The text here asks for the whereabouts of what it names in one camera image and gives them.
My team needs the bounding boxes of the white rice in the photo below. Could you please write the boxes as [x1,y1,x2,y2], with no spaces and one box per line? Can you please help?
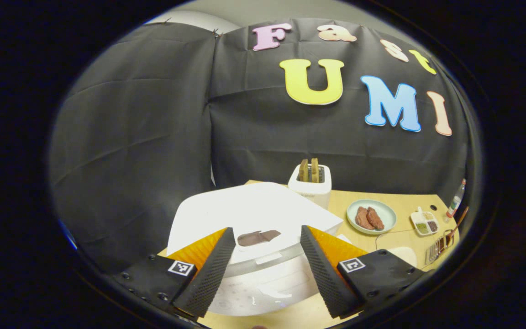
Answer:
[389,247,418,269]

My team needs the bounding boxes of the clear rice container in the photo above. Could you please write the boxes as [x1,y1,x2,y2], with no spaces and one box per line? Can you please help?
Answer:
[375,230,428,270]

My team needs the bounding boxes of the clear plastic water bottle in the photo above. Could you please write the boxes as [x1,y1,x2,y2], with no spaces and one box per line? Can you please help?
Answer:
[443,178,467,223]

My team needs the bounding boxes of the pale green plate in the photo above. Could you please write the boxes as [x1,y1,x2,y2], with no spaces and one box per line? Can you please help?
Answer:
[347,199,397,235]

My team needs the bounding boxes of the red-brown meat piece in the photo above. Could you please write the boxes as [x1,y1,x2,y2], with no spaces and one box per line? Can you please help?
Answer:
[355,207,375,230]
[366,207,385,231]

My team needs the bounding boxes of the white divided bean dish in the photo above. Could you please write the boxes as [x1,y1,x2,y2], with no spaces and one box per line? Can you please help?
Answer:
[410,207,439,236]

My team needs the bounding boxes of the black backdrop cloth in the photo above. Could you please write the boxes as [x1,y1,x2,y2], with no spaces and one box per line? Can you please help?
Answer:
[48,18,480,275]

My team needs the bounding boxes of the metal wire chopstick holder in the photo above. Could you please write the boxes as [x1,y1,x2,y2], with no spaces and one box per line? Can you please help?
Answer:
[424,230,455,265]

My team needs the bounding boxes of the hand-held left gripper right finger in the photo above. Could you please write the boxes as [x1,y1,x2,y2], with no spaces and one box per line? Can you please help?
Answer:
[300,225,426,319]

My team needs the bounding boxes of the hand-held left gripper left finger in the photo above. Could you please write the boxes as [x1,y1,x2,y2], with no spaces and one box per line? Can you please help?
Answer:
[112,227,236,319]

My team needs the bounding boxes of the white rice cooker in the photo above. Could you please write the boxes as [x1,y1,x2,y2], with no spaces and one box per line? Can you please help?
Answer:
[166,182,343,317]

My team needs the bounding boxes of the white toaster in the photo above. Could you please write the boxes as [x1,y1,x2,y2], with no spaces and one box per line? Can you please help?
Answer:
[288,164,332,210]

